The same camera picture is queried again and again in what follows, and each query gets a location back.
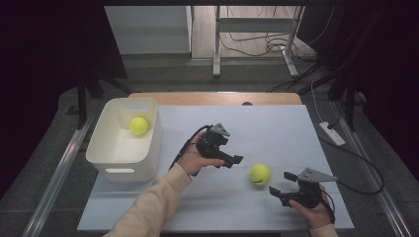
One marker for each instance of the person's left hand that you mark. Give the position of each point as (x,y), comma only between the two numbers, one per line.
(194,161)

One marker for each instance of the white cabinet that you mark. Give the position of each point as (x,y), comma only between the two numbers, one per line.
(148,29)

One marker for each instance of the white plastic storage bin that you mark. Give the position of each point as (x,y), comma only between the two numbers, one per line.
(126,148)

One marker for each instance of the white power strip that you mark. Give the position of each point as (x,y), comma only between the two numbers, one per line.
(332,133)

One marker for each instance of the yellow tennis ball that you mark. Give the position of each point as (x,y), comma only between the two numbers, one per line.
(138,125)
(260,173)

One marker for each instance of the person's right hand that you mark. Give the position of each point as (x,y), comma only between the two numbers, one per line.
(313,214)

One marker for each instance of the white metal stand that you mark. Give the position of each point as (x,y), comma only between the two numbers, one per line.
(253,24)

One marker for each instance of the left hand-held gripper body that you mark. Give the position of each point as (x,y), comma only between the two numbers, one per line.
(212,144)

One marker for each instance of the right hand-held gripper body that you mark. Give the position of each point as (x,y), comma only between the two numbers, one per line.
(308,191)

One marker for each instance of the black tripod stand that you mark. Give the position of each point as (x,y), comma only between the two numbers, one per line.
(85,92)
(349,95)

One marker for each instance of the white table mat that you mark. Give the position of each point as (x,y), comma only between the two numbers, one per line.
(263,131)

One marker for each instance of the aluminium rail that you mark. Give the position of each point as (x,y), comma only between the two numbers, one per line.
(56,181)
(378,184)

